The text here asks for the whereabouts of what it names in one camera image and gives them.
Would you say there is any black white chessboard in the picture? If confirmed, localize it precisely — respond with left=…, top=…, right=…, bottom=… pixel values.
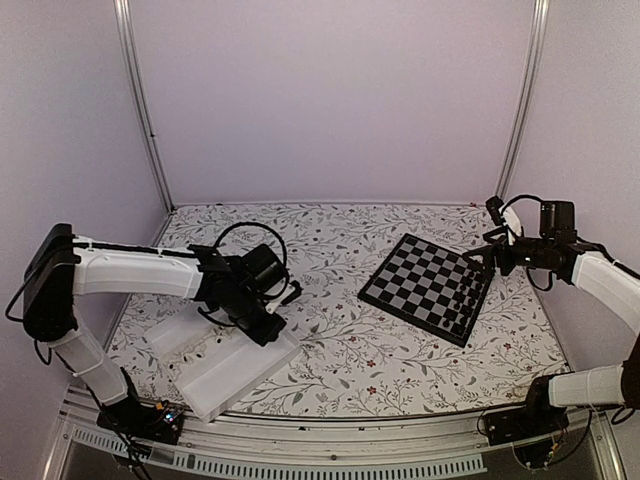
left=358, top=234, right=491, bottom=347

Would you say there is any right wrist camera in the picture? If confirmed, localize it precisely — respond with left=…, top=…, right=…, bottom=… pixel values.
left=485, top=196, right=523, bottom=245

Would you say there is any floral patterned table mat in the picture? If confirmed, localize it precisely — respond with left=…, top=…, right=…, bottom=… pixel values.
left=160, top=204, right=569, bottom=417

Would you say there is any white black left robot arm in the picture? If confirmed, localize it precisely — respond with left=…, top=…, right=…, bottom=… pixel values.
left=19, top=223, right=300, bottom=434

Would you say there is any right aluminium frame post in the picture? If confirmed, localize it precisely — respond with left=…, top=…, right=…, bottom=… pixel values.
left=495, top=0, right=551, bottom=197

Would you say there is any aluminium front rail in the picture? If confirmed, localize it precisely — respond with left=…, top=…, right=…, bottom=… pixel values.
left=42, top=387, right=639, bottom=479

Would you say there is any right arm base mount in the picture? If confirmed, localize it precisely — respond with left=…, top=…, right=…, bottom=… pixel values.
left=477, top=406, right=569, bottom=470

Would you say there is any aluminium frame post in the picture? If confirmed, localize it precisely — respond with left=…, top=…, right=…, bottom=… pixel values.
left=113, top=0, right=175, bottom=214
left=495, top=0, right=551, bottom=197

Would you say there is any left aluminium frame post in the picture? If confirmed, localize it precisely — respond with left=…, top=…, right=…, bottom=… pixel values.
left=113, top=0, right=175, bottom=214

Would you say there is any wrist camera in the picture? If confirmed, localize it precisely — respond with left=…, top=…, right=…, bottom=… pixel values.
left=485, top=196, right=523, bottom=245
left=265, top=280, right=302, bottom=314

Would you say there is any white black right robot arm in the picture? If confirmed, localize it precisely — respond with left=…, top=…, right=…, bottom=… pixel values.
left=462, top=237, right=639, bottom=436

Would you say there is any white plastic tray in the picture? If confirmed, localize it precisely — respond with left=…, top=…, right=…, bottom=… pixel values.
left=144, top=318, right=300, bottom=423

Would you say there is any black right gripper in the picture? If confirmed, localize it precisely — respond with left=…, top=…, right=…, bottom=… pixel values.
left=464, top=228, right=555, bottom=280

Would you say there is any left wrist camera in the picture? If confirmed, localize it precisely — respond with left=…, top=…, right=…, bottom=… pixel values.
left=265, top=280, right=302, bottom=314

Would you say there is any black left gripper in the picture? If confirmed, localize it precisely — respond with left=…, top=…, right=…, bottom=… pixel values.
left=225, top=288, right=287, bottom=348

